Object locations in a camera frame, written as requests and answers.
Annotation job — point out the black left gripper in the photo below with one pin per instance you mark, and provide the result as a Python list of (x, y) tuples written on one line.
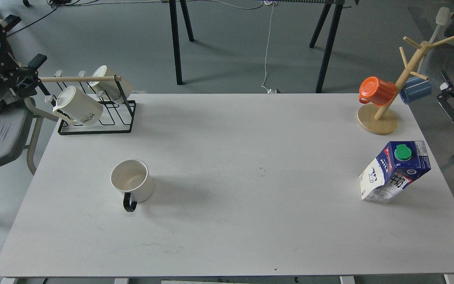
[(16, 81)]

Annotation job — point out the blue white milk carton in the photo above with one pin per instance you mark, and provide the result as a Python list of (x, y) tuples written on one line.
[(395, 167)]

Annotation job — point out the white mug black handle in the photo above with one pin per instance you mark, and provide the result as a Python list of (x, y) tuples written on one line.
[(133, 180)]

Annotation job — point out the blue mug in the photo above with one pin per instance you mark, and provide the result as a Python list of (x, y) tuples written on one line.
[(415, 88)]

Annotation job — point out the front cream mug on rack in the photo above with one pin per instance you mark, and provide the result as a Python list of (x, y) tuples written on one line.
[(75, 107)]

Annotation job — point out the cream mug on rack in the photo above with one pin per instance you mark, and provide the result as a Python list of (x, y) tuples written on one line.
[(75, 107), (110, 87)]

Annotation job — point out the orange mug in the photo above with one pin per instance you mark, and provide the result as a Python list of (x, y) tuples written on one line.
[(377, 91)]

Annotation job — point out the wooden mug tree stand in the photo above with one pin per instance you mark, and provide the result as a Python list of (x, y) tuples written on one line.
[(381, 120)]

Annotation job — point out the rear cream mug on rack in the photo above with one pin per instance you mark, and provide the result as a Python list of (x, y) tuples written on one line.
[(110, 87)]

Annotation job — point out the black table legs right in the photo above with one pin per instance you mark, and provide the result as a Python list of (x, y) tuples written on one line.
[(339, 5)]

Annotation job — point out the black wire mug rack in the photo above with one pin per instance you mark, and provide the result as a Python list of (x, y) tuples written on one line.
[(116, 118)]

